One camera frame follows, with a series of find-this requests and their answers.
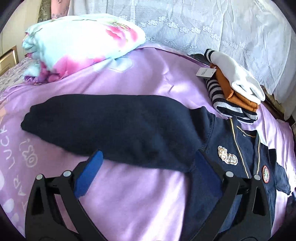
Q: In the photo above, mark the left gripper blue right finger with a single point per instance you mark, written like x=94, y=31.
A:
x=208, y=185

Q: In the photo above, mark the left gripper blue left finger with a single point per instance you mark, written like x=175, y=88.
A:
x=85, y=172

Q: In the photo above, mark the navy blue knit cardigan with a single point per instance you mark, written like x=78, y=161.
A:
x=157, y=132

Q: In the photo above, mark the white clothing price tag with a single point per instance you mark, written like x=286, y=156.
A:
x=206, y=73

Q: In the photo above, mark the purple printed bed sheet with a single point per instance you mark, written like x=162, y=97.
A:
x=125, y=202

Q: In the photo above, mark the black white striped garment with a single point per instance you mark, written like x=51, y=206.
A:
x=220, y=104

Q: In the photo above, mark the orange folded garment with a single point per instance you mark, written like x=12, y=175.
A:
x=231, y=95

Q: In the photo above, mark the white folded garment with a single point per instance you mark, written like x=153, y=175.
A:
x=240, y=79

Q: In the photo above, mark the white lace cover cloth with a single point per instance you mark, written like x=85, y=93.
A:
x=255, y=34

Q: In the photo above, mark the pink floral hanging cloth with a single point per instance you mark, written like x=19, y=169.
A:
x=59, y=8

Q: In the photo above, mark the wooden picture frame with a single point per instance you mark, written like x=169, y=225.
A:
x=8, y=60

